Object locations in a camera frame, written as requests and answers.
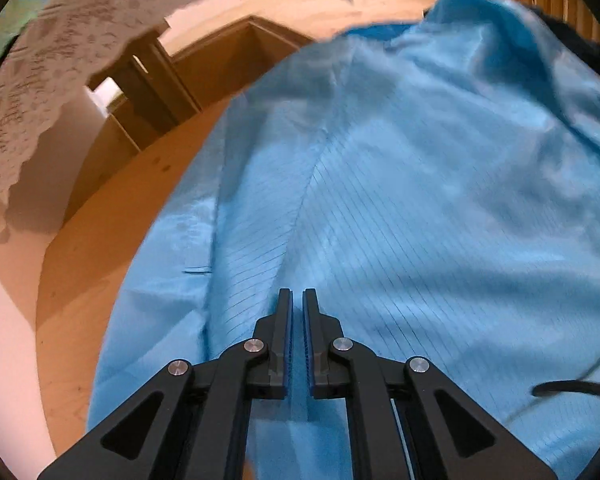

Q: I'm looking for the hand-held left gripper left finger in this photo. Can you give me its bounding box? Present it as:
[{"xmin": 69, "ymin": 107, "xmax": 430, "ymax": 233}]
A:
[{"xmin": 37, "ymin": 288, "xmax": 294, "ymax": 480}]

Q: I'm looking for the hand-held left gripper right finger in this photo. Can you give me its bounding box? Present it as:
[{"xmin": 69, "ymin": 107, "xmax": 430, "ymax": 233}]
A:
[{"xmin": 302, "ymin": 288, "xmax": 556, "ymax": 480}]

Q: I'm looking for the blue jacket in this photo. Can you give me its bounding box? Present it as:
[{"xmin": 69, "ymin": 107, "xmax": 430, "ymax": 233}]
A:
[{"xmin": 87, "ymin": 0, "xmax": 600, "ymax": 480}]

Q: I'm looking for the wooden chair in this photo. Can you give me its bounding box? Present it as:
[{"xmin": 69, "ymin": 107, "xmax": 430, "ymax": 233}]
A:
[{"xmin": 87, "ymin": 25, "xmax": 203, "ymax": 153}]

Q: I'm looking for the white lace tablecloth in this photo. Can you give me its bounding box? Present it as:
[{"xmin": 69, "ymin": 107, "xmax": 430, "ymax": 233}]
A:
[{"xmin": 0, "ymin": 0, "xmax": 353, "ymax": 241}]

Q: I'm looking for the black cable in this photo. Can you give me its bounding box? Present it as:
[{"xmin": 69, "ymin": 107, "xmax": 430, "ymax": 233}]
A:
[{"xmin": 500, "ymin": 330, "xmax": 600, "ymax": 423}]

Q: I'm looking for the landscape wall painting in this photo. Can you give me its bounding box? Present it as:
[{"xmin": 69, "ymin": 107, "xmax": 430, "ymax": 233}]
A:
[{"xmin": 0, "ymin": 0, "xmax": 76, "ymax": 61}]

